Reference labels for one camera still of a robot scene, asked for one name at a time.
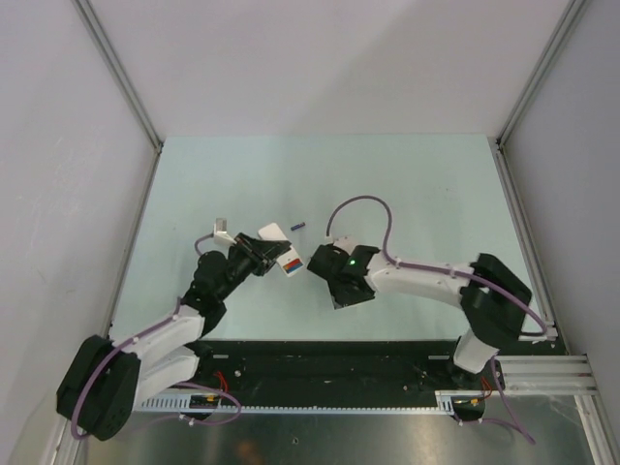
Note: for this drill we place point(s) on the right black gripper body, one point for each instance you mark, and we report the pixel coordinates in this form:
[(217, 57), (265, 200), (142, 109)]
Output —
[(341, 297)]

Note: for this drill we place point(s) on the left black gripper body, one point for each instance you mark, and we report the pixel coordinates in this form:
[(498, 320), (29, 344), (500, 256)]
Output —
[(250, 260)]

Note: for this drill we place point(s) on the white red remote control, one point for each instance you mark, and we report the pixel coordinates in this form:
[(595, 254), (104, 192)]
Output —
[(288, 259)]

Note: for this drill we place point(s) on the blue battery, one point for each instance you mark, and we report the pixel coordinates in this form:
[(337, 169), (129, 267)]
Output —
[(290, 271)]

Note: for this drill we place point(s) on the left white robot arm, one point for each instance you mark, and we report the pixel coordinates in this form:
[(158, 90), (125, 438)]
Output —
[(108, 378)]

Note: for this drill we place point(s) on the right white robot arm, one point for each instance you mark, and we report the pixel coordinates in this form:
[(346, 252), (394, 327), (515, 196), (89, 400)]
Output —
[(491, 297)]

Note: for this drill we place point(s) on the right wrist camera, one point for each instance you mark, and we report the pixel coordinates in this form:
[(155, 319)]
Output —
[(345, 242)]

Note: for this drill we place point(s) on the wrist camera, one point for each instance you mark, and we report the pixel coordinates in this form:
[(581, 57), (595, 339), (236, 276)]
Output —
[(345, 242), (222, 230)]

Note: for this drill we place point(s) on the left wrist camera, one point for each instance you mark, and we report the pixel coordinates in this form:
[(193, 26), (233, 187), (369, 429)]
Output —
[(222, 230)]

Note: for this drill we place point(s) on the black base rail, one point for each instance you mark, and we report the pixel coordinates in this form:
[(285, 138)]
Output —
[(337, 374)]

